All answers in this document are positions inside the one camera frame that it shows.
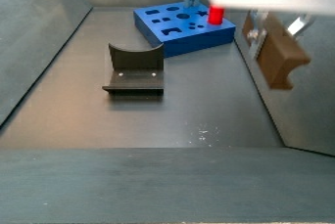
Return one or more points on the brown arch block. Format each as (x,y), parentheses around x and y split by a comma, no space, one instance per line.
(280,55)

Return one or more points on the blue shape sorter block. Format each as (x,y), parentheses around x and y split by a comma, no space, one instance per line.
(180,29)

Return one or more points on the red hexagonal peg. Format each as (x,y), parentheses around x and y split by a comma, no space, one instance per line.
(215,15)

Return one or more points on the dark grey curved fixture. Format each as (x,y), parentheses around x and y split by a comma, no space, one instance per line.
(136,70)

